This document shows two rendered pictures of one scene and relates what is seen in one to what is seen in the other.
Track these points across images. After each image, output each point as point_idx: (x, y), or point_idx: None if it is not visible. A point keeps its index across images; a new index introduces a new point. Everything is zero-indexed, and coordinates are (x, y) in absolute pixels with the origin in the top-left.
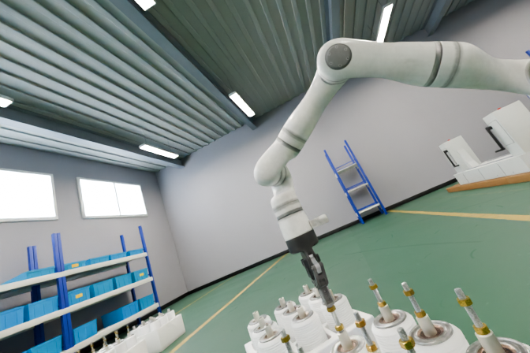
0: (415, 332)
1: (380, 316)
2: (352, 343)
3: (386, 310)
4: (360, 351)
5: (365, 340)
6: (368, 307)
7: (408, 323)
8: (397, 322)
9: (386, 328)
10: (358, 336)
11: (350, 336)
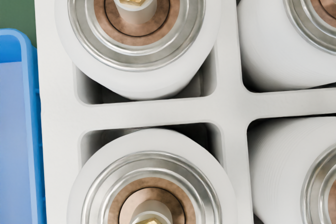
0: (317, 20)
1: (83, 11)
2: (149, 196)
3: None
4: (220, 199)
5: (177, 152)
6: None
7: None
8: (203, 10)
9: (185, 52)
10: (137, 160)
11: (101, 180)
